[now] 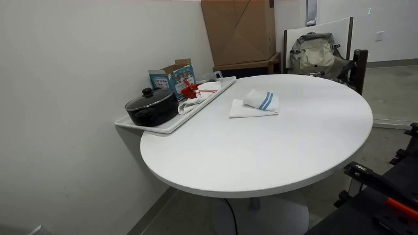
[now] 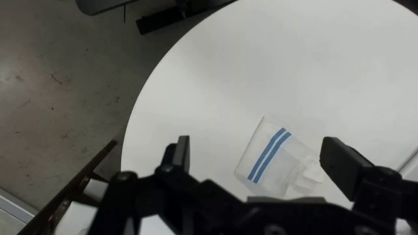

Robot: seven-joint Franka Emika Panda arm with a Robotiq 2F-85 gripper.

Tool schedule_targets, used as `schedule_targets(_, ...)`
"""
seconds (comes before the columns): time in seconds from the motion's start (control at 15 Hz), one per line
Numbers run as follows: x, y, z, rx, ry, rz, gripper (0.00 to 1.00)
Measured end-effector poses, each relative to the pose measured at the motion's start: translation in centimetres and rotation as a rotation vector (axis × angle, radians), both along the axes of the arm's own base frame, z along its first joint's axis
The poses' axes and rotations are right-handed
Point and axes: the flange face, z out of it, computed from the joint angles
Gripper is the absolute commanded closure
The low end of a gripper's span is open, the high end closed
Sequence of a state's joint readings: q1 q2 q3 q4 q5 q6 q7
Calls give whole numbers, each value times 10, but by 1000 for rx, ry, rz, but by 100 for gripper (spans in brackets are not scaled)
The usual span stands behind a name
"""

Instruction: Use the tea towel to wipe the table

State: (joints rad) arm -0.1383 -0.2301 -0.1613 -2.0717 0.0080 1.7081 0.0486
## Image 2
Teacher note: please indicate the black metal bar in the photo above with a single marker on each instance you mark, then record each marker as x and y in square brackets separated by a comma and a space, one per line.
[175, 18]

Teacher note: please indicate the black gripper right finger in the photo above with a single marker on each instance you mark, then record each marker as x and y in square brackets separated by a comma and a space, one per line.
[344, 161]

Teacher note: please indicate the dark wooden shelf unit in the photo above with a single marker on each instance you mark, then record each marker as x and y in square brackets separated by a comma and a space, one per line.
[66, 197]

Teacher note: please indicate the white tea towel blue stripes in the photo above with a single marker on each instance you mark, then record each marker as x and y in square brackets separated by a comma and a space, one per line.
[270, 165]

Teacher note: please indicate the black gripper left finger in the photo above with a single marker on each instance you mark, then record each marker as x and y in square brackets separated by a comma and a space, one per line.
[184, 152]

